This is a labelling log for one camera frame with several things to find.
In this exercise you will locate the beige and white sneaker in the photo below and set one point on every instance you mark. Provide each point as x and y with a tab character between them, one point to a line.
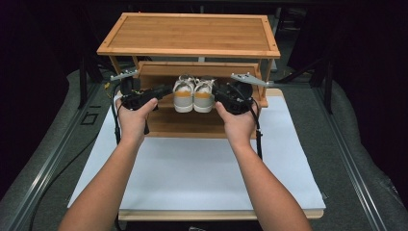
203	97
183	96

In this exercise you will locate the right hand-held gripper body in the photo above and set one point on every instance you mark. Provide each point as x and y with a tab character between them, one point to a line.
237	97

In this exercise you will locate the grey metal rail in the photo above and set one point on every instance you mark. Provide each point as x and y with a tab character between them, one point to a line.
48	166
349	160

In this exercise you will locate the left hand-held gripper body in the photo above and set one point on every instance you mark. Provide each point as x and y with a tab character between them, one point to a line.
131	94

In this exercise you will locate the black metal stand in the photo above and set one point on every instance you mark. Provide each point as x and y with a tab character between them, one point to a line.
328	89
83	83

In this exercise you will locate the small yellow item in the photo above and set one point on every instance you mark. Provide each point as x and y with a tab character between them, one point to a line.
107	85

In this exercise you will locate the person's left hand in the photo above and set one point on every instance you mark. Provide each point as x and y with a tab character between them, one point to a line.
133	123

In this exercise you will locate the white mat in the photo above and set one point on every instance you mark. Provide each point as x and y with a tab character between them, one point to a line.
198	173

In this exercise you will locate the wooden three-tier shoe rack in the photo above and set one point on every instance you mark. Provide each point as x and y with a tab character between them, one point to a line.
189	35

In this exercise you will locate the person's right hand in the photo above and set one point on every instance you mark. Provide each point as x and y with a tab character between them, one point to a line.
239	128

